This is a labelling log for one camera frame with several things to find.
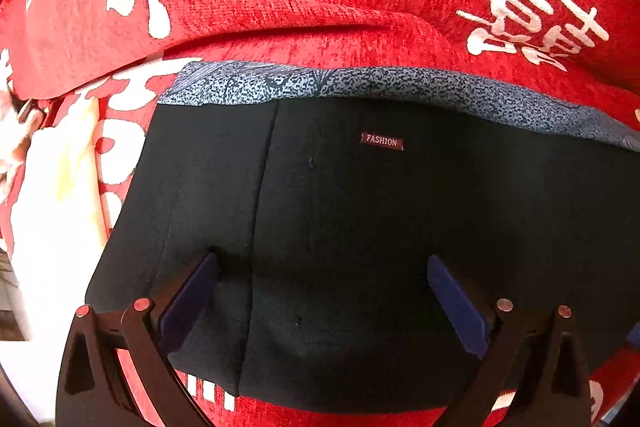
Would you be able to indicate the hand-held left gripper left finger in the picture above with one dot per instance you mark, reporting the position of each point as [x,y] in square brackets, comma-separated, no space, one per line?
[192,294]

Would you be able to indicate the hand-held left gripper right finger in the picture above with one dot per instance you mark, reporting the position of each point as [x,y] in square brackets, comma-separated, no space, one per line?
[457,302]

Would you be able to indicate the black pants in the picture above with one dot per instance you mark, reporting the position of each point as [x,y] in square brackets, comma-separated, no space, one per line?
[350,227]

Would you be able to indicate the cream white cloth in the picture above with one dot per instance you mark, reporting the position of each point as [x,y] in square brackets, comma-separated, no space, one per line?
[55,207]

